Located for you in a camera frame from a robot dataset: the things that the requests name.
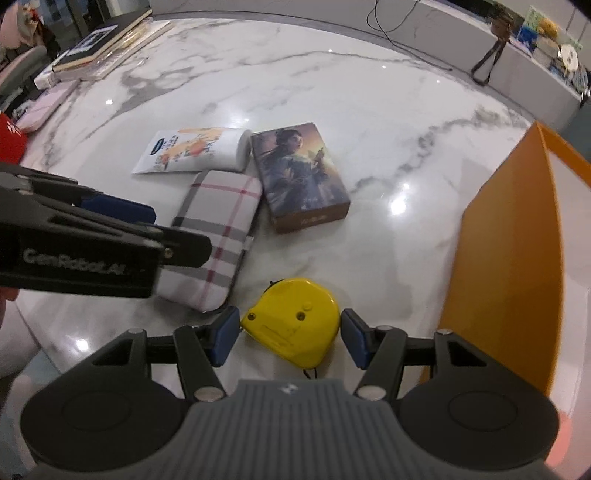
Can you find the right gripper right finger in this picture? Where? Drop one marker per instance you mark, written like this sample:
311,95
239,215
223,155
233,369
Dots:
378,351

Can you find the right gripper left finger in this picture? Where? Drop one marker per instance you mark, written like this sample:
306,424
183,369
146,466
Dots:
199,350

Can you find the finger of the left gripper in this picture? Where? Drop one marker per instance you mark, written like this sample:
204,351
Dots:
118,208
19,184

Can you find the yellow tape measure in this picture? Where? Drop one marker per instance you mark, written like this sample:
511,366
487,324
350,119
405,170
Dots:
297,320

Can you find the white orange lotion tube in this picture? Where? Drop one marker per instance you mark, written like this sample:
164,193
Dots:
196,150

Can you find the plaid fabric case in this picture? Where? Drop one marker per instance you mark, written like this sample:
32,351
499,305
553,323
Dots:
220,205

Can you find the illustrated card box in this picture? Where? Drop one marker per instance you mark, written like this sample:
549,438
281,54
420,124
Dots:
300,182

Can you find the pink pouch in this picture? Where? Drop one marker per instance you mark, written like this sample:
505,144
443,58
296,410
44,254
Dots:
44,107

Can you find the orange white storage box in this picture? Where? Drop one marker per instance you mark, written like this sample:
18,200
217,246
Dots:
520,281

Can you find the stack of books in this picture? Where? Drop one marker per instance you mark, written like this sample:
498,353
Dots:
98,54

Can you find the white round fan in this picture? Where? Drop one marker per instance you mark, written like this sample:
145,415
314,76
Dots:
569,57

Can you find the yellow plush toy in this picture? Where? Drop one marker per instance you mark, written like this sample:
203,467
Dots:
547,28

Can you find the brown camera with strap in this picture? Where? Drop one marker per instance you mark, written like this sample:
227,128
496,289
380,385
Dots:
501,27

